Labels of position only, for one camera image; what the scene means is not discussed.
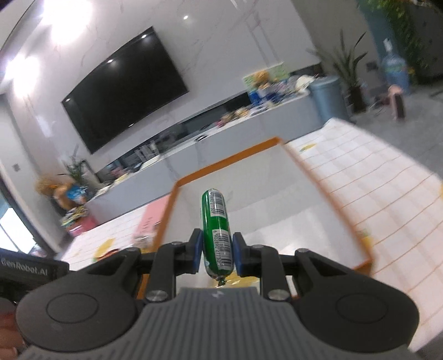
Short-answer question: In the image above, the green sausage snack stick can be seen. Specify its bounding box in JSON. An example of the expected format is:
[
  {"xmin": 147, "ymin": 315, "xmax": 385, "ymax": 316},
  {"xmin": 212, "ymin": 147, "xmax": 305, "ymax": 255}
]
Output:
[{"xmin": 201, "ymin": 188, "xmax": 234, "ymax": 287}]

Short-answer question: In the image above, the person's hand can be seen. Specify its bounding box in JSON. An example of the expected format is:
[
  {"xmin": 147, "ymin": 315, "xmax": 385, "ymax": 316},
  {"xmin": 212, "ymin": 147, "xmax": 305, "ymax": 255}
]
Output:
[{"xmin": 0, "ymin": 310, "xmax": 26, "ymax": 360}]

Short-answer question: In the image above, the orange storage box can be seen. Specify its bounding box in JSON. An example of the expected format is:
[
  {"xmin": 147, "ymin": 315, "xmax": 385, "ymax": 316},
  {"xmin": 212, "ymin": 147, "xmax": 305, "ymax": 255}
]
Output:
[{"xmin": 140, "ymin": 138, "xmax": 375, "ymax": 303}]

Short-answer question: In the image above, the grey tv cabinet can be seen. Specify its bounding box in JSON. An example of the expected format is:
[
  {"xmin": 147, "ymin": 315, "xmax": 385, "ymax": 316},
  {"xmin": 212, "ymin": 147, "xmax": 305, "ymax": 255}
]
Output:
[{"xmin": 86, "ymin": 94, "xmax": 324, "ymax": 224}]

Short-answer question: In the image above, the pink box on floor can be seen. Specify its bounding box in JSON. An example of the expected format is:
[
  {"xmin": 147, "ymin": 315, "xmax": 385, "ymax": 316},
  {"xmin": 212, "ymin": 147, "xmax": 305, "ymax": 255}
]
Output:
[{"xmin": 66, "ymin": 215, "xmax": 98, "ymax": 238}]

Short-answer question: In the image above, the small plant blue pot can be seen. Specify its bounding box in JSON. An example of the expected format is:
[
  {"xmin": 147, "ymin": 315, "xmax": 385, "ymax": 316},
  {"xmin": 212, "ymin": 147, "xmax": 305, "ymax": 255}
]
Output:
[{"xmin": 61, "ymin": 145, "xmax": 89, "ymax": 205}]

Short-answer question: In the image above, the lemon pattern tablecloth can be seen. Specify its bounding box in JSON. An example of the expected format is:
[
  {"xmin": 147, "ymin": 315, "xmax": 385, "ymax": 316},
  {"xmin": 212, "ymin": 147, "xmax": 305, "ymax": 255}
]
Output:
[{"xmin": 64, "ymin": 119, "xmax": 442, "ymax": 351}]

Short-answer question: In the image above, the teddy bear toy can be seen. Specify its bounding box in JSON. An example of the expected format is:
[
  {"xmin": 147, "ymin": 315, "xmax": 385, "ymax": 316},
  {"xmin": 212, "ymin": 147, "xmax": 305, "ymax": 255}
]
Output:
[{"xmin": 253, "ymin": 71, "xmax": 277, "ymax": 91}]

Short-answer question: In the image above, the grey blue trash bin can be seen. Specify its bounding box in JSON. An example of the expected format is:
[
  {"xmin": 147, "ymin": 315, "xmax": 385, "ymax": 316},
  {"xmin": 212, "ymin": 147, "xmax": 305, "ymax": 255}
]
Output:
[{"xmin": 308, "ymin": 75, "xmax": 350, "ymax": 122}]

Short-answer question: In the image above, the potted green plant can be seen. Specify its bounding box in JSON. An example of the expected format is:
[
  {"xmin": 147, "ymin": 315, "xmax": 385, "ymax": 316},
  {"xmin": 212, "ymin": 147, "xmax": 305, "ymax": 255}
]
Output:
[{"xmin": 307, "ymin": 29, "xmax": 368, "ymax": 114}]

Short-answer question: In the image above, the pink space heater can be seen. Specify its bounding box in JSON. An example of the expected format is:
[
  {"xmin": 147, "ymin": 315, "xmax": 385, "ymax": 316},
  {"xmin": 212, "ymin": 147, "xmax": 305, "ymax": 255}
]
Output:
[{"xmin": 388, "ymin": 85, "xmax": 405, "ymax": 120}]

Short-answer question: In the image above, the blue water jug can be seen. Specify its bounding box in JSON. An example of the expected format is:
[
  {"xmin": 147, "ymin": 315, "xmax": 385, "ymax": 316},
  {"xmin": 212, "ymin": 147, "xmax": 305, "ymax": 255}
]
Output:
[{"xmin": 382, "ymin": 38, "xmax": 411, "ymax": 94}]

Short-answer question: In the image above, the black wall television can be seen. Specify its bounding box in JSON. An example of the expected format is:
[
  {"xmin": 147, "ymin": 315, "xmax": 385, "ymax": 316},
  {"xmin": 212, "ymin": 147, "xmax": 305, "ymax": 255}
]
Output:
[{"xmin": 61, "ymin": 27, "xmax": 189, "ymax": 154}]

